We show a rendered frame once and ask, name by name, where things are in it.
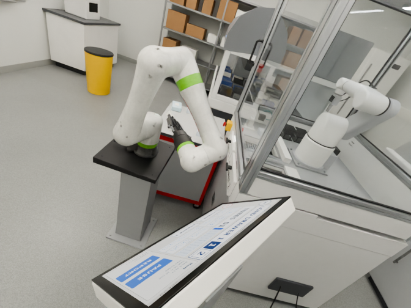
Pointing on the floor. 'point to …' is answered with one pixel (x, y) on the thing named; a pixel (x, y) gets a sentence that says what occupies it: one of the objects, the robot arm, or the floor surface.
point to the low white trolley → (187, 186)
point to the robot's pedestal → (134, 212)
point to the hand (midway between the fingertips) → (170, 115)
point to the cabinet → (294, 259)
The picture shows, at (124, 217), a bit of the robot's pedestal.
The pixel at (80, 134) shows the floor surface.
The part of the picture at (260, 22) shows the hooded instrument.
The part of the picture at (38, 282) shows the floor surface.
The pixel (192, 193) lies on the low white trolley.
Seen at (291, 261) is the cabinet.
